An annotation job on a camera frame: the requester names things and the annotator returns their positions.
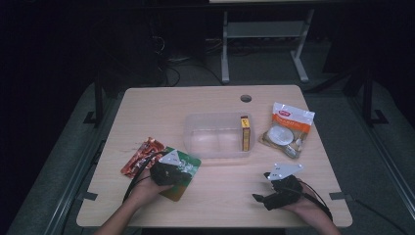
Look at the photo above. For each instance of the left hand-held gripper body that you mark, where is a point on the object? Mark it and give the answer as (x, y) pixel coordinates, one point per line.
(166, 173)

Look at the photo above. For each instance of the grey table corner bracket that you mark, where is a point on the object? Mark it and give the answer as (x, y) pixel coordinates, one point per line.
(341, 196)
(88, 196)

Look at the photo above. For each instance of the green snack packet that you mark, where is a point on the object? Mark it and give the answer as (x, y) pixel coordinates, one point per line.
(189, 163)

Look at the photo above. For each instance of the white and orange snack bag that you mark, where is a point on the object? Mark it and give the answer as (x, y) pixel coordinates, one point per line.
(288, 130)

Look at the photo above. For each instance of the yellow box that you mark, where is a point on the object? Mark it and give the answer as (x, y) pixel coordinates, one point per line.
(245, 133)

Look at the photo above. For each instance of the clear plastic container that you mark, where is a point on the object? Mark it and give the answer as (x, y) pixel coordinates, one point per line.
(212, 140)

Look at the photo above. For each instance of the red snack packet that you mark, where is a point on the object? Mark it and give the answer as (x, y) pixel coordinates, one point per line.
(137, 160)

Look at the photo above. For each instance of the black metal stand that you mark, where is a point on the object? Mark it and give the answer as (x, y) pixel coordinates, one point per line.
(99, 98)
(368, 98)

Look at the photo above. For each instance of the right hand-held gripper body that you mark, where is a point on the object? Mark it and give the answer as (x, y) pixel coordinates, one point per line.
(284, 192)

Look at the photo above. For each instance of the person's left hand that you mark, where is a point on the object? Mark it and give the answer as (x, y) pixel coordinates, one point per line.
(145, 191)

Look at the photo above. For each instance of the person's right hand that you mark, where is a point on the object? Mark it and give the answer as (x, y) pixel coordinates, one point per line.
(310, 205)

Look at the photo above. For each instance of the white metal desk frame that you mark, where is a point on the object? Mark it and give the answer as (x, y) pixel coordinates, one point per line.
(266, 29)

